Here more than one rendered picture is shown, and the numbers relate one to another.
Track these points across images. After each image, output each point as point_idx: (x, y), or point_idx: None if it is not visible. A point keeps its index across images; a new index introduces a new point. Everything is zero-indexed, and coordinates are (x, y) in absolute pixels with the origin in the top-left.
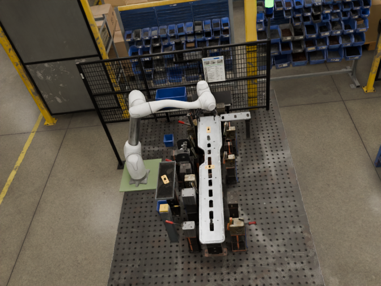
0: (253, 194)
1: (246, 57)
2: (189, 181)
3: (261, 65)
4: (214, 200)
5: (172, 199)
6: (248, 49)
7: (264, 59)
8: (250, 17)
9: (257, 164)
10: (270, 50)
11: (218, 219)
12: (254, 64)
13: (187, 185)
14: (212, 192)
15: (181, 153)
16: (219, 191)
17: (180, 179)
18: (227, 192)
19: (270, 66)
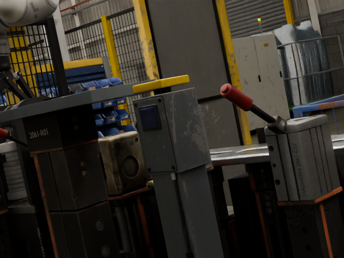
0: None
1: (11, 67)
2: (124, 138)
3: (49, 84)
4: (252, 147)
5: (102, 216)
6: (10, 44)
7: (50, 68)
8: None
9: None
10: (58, 42)
11: (335, 136)
12: (33, 87)
13: (121, 169)
14: (219, 151)
15: (30, 98)
16: (231, 147)
17: None
18: (259, 127)
19: (67, 84)
